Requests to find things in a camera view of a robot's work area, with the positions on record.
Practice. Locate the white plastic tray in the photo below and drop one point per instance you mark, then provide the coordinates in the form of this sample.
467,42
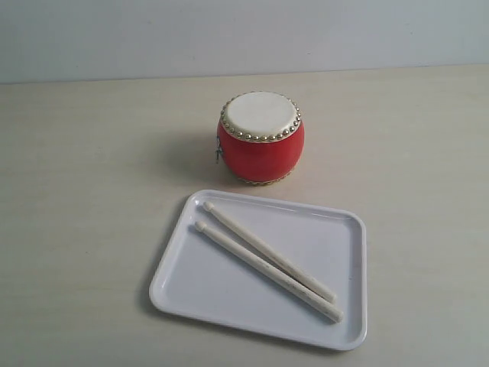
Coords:
198,279

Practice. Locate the wooden drumstick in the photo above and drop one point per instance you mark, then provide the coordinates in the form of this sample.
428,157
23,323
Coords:
276,275
281,261

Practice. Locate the red small drum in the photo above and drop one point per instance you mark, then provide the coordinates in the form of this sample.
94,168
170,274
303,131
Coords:
260,136

